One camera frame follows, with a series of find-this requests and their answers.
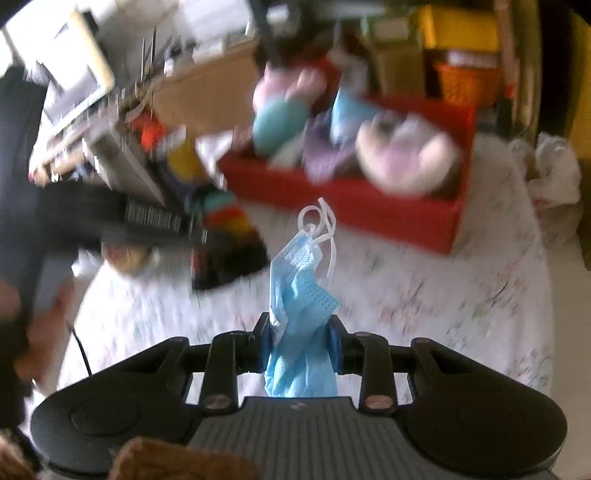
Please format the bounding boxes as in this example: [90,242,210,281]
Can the colourful striped sock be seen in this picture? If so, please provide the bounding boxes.
[186,185,271,292]

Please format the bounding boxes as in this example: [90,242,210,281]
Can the light blue cloth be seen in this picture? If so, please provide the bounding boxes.
[329,87,385,145]

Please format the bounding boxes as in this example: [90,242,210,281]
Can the blue face mask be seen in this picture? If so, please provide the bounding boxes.
[264,198,343,398]

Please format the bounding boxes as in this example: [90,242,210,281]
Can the red cardboard box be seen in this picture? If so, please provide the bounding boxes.
[217,92,477,256]

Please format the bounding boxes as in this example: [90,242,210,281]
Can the wooden cabinet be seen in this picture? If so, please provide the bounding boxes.
[538,0,591,153]

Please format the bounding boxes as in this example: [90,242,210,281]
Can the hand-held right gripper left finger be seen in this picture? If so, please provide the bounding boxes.
[110,313,273,411]

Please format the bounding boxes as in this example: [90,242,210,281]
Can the pink and white plush toy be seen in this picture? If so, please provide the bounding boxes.
[355,114,461,195]

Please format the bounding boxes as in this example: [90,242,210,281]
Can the yellow packet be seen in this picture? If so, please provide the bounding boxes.
[165,137,206,186]

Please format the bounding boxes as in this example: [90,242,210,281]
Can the orange plastic basket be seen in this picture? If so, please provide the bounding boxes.
[433,59,503,106]

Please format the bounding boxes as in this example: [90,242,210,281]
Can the person's left hand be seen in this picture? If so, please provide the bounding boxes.
[0,277,77,387]

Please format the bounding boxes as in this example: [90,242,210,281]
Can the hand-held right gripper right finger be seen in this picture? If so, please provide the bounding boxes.
[325,315,493,411]

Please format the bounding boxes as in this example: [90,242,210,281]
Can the brown fuzzy cloth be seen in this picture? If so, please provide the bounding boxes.
[110,438,258,480]

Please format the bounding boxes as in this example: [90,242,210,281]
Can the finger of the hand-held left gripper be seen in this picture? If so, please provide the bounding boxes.
[187,228,216,285]

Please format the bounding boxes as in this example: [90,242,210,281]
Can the red soft object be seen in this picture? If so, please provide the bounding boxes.
[137,114,163,149]

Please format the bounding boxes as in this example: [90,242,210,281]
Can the large cardboard box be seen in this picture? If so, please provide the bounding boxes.
[151,41,260,140]

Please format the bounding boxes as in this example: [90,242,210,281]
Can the brown cardboard box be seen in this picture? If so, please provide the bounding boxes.
[368,41,426,99]

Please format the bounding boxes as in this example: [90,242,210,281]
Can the black shelf post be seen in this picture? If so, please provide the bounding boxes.
[248,0,289,66]

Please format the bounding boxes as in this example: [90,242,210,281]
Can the floral tablecloth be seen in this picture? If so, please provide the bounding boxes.
[60,131,556,398]

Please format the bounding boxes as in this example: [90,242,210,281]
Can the yellow storage box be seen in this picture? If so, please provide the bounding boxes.
[417,6,500,52]

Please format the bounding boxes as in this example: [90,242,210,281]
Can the purple cloth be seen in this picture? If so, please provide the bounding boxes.
[302,121,366,184]

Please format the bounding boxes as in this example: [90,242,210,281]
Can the white plastic bag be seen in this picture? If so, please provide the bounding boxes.
[512,133,583,246]

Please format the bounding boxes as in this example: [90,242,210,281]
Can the black cable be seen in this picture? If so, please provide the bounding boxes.
[67,322,94,377]

